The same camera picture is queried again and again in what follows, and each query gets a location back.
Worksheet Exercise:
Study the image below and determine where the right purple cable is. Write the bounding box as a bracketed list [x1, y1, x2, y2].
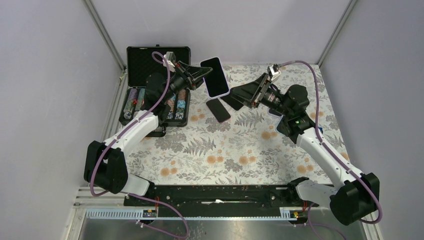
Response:
[278, 60, 384, 240]

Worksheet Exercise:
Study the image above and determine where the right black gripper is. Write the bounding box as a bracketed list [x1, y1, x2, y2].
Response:
[230, 72, 292, 118]

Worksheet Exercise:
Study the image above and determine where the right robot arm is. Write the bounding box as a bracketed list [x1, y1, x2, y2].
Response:
[230, 73, 381, 226]

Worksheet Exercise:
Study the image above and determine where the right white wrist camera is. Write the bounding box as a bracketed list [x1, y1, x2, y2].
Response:
[267, 64, 281, 82]

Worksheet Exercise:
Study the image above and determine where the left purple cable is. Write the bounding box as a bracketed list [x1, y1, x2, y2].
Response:
[89, 51, 191, 240]

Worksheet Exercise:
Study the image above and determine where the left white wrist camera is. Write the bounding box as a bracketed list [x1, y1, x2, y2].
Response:
[163, 51, 177, 72]

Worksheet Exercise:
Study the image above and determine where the floral table mat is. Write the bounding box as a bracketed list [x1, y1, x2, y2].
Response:
[114, 64, 358, 186]

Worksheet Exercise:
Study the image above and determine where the phone with purple edge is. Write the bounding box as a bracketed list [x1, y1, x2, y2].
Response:
[206, 98, 231, 124]

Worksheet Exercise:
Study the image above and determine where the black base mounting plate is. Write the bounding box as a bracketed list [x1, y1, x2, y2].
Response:
[123, 185, 311, 219]

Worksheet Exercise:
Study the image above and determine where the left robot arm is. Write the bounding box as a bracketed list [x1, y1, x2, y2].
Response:
[84, 61, 213, 206]

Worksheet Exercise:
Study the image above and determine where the black phone case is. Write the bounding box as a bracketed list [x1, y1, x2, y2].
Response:
[220, 94, 244, 111]

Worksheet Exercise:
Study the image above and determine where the phone in white case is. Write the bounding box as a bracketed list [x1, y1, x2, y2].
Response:
[268, 108, 283, 118]

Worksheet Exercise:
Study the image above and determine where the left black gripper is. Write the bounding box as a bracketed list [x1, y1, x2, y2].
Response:
[161, 61, 214, 103]

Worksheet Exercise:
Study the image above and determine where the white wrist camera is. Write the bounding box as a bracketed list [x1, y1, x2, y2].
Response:
[163, 51, 177, 72]
[267, 64, 281, 82]

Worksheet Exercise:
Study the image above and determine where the purple cable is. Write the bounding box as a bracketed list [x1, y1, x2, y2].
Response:
[278, 60, 384, 240]
[89, 51, 191, 240]

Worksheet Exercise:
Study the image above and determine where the black poker chip case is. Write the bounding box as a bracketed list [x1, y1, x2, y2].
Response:
[118, 45, 191, 138]

